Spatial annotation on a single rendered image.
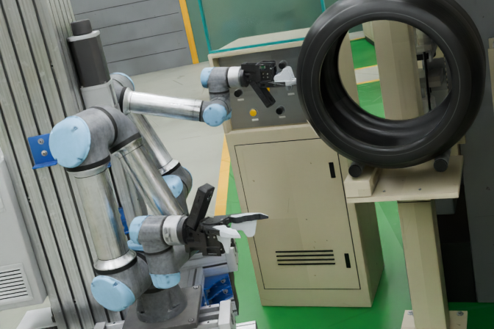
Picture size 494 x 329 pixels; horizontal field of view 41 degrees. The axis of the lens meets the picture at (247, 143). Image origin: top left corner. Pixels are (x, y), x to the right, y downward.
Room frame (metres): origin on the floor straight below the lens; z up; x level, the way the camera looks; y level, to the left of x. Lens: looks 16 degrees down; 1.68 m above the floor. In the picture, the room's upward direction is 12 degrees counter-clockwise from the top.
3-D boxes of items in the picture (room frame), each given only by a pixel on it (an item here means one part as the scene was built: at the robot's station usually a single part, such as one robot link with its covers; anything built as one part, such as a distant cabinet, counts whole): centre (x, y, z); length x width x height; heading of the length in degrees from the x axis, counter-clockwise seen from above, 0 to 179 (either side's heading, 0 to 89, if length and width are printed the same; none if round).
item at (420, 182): (2.23, -0.54, 0.80); 0.37 x 0.36 x 0.02; 67
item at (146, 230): (1.60, 0.28, 1.04); 0.11 x 0.08 x 0.09; 61
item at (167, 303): (1.79, 0.34, 0.77); 0.15 x 0.15 x 0.10
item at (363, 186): (2.28, -0.41, 0.84); 0.36 x 0.09 x 0.06; 157
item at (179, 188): (2.29, 0.31, 0.88); 0.13 x 0.12 x 0.14; 172
